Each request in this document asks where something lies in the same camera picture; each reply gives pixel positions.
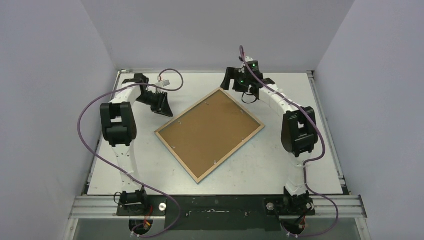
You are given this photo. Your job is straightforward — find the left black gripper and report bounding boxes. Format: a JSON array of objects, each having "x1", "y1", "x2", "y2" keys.
[{"x1": 136, "y1": 91, "x2": 173, "y2": 118}]

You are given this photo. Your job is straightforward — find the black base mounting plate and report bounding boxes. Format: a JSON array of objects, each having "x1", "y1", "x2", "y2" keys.
[{"x1": 116, "y1": 195, "x2": 316, "y2": 235}]

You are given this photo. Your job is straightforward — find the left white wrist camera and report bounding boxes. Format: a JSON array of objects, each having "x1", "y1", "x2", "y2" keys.
[{"x1": 156, "y1": 79, "x2": 170, "y2": 88}]

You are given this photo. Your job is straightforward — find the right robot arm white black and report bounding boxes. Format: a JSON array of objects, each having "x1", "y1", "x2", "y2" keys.
[{"x1": 220, "y1": 57, "x2": 319, "y2": 216}]

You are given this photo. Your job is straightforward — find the aluminium rail front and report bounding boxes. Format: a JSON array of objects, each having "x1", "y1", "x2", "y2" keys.
[{"x1": 69, "y1": 195, "x2": 368, "y2": 219}]

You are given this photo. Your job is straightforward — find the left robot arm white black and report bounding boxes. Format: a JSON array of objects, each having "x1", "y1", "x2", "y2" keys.
[{"x1": 99, "y1": 73, "x2": 174, "y2": 216}]

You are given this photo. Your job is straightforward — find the blue wooden picture frame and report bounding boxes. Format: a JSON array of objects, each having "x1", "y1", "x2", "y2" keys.
[{"x1": 153, "y1": 86, "x2": 267, "y2": 185}]

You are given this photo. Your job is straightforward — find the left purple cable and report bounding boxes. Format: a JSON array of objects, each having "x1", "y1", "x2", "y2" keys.
[{"x1": 76, "y1": 68, "x2": 185, "y2": 239}]

